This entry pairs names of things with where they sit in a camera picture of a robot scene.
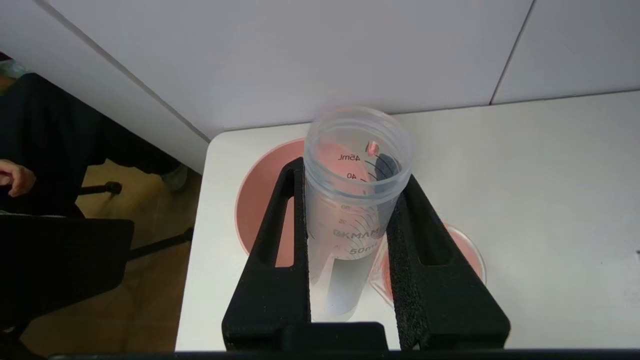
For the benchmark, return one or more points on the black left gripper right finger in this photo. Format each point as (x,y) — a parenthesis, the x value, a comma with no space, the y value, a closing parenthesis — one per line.
(440,300)

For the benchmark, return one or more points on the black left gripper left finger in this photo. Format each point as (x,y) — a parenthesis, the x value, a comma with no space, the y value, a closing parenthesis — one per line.
(270,295)

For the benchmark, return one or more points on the test tube with red pigment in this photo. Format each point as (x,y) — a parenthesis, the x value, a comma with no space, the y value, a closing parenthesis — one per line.
(345,230)

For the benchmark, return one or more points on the bare person hand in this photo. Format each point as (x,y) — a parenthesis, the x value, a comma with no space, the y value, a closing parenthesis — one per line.
(17,177)

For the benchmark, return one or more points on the clear glass beaker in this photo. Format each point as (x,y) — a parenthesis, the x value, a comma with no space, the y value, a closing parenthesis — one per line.
(467,255)

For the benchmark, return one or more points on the seated person in black clothing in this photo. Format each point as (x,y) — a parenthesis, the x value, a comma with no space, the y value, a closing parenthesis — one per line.
(60,130)

